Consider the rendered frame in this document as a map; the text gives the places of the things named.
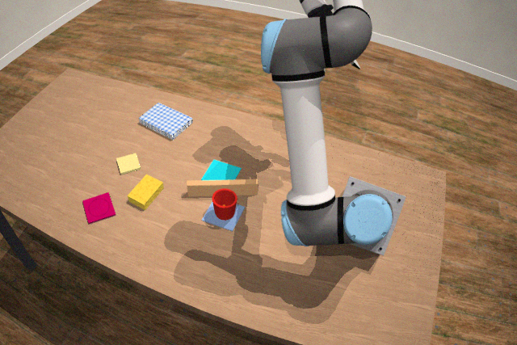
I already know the red cup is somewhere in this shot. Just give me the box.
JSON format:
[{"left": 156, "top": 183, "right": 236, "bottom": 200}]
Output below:
[{"left": 212, "top": 189, "right": 237, "bottom": 220}]

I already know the blue checkered towel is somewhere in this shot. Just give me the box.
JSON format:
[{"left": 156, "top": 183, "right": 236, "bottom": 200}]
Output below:
[{"left": 139, "top": 103, "right": 193, "bottom": 140}]

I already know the magenta square coaster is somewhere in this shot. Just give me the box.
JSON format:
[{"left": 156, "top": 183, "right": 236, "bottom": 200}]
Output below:
[{"left": 82, "top": 192, "right": 116, "bottom": 224}]

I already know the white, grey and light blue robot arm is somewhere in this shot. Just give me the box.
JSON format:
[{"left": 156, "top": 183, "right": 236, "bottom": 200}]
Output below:
[{"left": 261, "top": 0, "right": 393, "bottom": 246}]

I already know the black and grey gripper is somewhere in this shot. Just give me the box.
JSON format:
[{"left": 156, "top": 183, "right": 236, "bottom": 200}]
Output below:
[{"left": 308, "top": 4, "right": 360, "bottom": 69}]

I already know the yellow sponge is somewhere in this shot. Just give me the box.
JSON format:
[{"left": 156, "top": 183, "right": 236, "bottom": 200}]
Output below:
[{"left": 128, "top": 175, "right": 164, "bottom": 210}]

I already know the pale yellow sticky-note pad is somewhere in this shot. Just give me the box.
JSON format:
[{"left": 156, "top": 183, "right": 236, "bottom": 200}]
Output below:
[{"left": 117, "top": 154, "right": 141, "bottom": 175}]

